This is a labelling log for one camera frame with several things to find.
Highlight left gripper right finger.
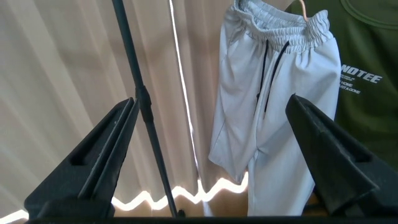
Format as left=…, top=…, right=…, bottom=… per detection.
left=285, top=94, right=398, bottom=217

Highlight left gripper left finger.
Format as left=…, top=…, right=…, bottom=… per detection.
left=24, top=97, right=141, bottom=218

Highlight black clothes rack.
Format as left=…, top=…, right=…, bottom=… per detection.
left=111, top=0, right=187, bottom=218

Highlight pink clothes hanger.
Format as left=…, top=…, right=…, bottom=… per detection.
left=298, top=0, right=308, bottom=22

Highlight green garment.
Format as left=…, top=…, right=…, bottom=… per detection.
left=284, top=0, right=398, bottom=174

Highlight pale grey shorts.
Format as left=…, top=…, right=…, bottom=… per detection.
left=207, top=0, right=342, bottom=217

